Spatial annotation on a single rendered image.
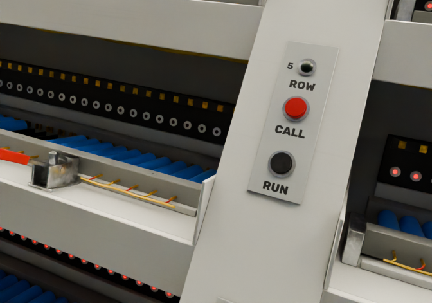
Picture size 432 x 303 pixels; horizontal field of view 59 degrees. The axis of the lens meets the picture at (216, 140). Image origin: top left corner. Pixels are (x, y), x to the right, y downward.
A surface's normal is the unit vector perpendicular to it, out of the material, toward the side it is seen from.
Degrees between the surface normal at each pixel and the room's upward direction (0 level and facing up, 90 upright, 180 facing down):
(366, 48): 90
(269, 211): 90
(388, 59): 111
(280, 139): 90
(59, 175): 90
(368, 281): 21
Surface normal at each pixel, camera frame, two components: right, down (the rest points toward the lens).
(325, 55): -0.27, -0.24
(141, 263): -0.36, 0.11
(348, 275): 0.16, -0.97
